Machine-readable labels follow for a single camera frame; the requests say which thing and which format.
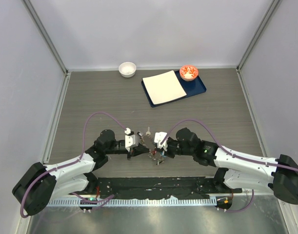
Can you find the dark blue tray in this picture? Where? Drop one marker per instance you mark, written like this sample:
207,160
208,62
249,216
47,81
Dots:
192,88

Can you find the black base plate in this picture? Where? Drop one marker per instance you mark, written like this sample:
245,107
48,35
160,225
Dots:
156,188

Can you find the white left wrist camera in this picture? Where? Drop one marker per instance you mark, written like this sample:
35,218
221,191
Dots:
131,139

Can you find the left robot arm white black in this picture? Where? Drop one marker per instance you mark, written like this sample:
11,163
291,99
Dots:
44,183

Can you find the loose silver key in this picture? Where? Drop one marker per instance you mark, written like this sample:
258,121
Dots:
148,133

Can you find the orange patterned bowl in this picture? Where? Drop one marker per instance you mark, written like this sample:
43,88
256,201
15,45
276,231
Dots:
188,72

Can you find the white square plate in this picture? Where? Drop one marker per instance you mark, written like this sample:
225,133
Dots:
163,88

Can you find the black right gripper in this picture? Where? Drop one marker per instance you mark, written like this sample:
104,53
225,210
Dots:
168,154

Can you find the metal key organizer blue handle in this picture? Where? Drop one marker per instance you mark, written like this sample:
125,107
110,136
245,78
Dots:
155,155

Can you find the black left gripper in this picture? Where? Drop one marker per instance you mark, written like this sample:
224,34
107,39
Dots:
137,150

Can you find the slotted cable duct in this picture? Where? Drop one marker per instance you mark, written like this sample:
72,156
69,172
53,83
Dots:
172,201

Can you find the white bowl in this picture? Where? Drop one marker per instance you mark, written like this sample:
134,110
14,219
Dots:
127,69

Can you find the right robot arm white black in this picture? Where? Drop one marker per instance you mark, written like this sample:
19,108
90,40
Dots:
235,170

